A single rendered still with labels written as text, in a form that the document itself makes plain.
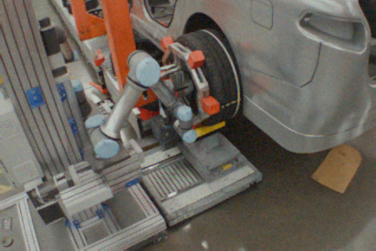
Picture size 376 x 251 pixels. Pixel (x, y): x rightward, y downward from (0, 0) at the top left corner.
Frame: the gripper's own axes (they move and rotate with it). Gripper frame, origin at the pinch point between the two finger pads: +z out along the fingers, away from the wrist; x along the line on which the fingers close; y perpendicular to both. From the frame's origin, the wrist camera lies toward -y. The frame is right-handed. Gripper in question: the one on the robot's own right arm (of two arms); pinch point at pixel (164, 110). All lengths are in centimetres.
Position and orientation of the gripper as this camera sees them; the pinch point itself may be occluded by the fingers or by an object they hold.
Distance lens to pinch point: 204.6
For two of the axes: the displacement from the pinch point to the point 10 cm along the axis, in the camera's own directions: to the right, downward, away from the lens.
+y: -0.9, -8.2, -5.7
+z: -4.7, -4.7, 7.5
